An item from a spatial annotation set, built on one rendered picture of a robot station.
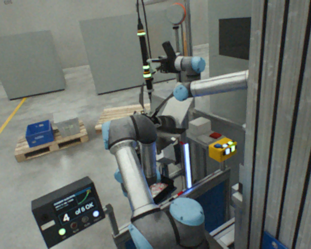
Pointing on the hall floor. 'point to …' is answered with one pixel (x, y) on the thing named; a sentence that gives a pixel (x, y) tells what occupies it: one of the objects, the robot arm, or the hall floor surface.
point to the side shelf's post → (203, 162)
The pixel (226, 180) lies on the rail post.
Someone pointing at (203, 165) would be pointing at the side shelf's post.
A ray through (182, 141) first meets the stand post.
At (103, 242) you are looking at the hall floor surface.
